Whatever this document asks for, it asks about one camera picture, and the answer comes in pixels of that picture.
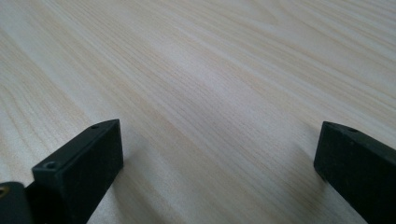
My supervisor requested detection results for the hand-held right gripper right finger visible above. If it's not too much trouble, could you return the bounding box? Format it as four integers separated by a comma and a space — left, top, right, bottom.
313, 120, 396, 224

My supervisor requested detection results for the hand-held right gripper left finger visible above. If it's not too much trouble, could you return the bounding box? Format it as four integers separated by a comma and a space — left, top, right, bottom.
25, 119, 124, 224

